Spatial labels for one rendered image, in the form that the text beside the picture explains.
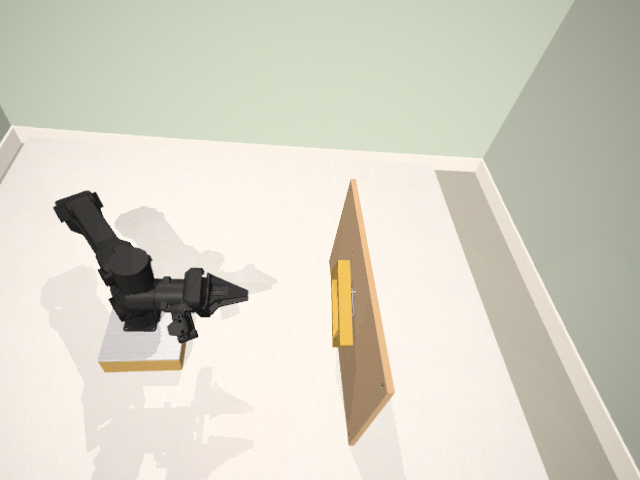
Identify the picture frame with red picture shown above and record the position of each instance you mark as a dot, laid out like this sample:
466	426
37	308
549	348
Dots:
342	307

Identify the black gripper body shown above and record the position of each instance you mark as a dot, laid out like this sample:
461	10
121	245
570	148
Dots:
190	290

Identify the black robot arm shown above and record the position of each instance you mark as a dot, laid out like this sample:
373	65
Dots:
125	269

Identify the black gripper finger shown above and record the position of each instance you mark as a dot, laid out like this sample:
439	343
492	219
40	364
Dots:
218	289
218	304

